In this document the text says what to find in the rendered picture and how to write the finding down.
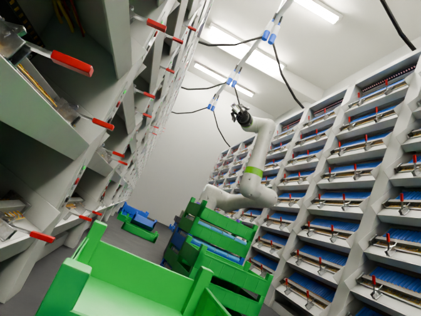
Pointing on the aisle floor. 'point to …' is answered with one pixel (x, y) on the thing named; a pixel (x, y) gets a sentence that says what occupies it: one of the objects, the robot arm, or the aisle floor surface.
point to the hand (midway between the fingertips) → (235, 107)
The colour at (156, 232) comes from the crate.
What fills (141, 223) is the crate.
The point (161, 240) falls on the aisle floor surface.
